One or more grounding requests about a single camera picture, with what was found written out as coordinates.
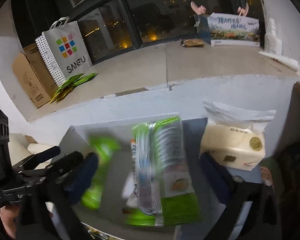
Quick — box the landscape printed box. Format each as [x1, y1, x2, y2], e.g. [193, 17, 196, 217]
[207, 13, 262, 47]

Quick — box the brown snack packet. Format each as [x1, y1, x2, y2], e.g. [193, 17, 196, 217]
[180, 38, 204, 48]

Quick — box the pink clip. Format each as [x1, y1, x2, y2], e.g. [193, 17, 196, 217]
[237, 2, 250, 16]

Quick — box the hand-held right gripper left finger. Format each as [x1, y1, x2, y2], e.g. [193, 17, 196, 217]
[44, 153, 99, 240]

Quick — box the brown cardboard box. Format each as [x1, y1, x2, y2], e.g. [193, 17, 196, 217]
[12, 42, 58, 108]

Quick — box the orange patterned shoe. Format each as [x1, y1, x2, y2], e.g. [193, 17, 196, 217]
[259, 166, 274, 186]

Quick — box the pink toy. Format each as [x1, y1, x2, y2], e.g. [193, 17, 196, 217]
[191, 1, 206, 16]

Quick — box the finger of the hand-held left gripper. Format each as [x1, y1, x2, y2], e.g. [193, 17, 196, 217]
[11, 146, 61, 174]
[17, 151, 84, 183]

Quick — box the dark blue box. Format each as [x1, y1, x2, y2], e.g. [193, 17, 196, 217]
[193, 14, 211, 41]

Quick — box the white cushion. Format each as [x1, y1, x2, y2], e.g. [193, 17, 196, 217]
[9, 132, 61, 172]

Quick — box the large green snack package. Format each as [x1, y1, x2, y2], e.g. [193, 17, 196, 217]
[122, 116, 201, 227]

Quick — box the cream tissue pack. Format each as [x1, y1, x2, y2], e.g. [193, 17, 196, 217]
[199, 99, 277, 172]

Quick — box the small green snack packet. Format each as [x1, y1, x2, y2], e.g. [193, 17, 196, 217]
[80, 134, 121, 210]

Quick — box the pile of green packets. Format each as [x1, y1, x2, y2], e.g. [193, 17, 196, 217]
[48, 72, 98, 105]

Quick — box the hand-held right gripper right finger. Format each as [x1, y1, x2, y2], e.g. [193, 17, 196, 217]
[199, 153, 282, 240]

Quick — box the person's left hand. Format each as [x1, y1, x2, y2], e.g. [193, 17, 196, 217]
[0, 203, 22, 240]

